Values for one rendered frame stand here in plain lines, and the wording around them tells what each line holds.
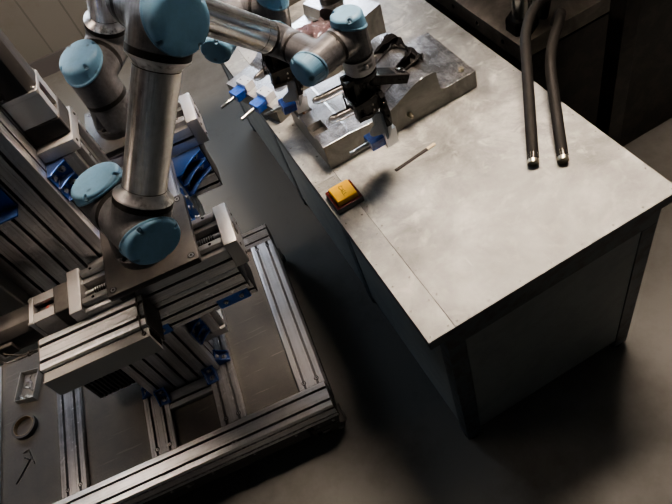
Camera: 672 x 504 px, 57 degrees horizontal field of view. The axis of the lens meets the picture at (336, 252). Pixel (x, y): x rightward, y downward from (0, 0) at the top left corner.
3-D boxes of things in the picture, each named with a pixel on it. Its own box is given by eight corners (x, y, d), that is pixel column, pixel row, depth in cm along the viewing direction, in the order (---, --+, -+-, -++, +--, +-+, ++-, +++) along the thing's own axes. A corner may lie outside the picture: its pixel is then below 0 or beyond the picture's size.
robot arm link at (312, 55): (284, 78, 140) (319, 50, 142) (316, 95, 133) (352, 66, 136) (273, 49, 133) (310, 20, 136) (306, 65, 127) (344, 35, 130)
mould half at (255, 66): (280, 123, 194) (269, 96, 186) (232, 96, 209) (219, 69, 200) (386, 32, 208) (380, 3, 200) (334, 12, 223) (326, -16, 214)
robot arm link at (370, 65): (362, 39, 143) (380, 54, 138) (366, 55, 147) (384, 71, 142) (335, 54, 142) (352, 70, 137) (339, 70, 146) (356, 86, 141)
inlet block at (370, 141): (357, 166, 161) (352, 152, 157) (348, 156, 164) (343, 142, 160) (399, 141, 162) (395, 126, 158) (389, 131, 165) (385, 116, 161)
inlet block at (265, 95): (249, 128, 192) (243, 115, 188) (239, 123, 195) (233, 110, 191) (279, 103, 196) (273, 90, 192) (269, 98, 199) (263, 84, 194)
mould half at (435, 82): (331, 169, 177) (318, 135, 166) (294, 122, 193) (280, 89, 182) (477, 86, 182) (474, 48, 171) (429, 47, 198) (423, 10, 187)
